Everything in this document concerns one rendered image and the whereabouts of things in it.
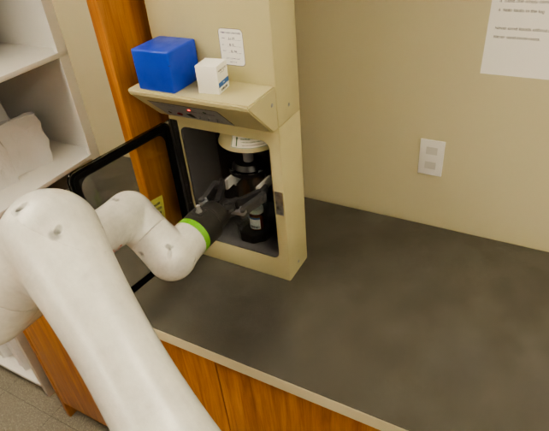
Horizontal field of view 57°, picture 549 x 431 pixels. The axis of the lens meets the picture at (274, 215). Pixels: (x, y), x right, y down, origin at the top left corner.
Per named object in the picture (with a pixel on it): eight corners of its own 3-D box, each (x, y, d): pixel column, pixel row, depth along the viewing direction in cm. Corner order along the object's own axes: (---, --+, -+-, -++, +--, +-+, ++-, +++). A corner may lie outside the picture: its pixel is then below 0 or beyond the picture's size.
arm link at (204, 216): (182, 247, 124) (213, 257, 120) (173, 209, 117) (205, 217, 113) (197, 233, 128) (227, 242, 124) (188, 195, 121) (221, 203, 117)
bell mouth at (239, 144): (240, 118, 143) (238, 100, 139) (297, 127, 135) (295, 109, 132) (204, 146, 130) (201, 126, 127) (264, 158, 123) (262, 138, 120)
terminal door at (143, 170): (194, 244, 151) (168, 120, 127) (115, 308, 131) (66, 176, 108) (192, 243, 151) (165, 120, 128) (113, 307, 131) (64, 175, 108)
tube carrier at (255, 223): (249, 216, 153) (242, 152, 141) (280, 224, 148) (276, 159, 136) (229, 235, 145) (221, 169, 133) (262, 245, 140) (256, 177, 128)
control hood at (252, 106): (166, 109, 128) (157, 71, 122) (279, 128, 114) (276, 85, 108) (136, 128, 120) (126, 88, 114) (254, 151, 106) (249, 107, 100)
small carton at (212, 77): (209, 84, 112) (204, 57, 109) (229, 85, 111) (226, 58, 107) (198, 93, 109) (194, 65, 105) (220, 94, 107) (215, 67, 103)
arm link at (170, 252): (165, 298, 113) (185, 280, 105) (124, 258, 112) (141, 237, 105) (200, 260, 123) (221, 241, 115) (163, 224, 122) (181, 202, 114)
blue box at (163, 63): (167, 73, 120) (159, 35, 115) (201, 78, 116) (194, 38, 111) (139, 89, 113) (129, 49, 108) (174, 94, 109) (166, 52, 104)
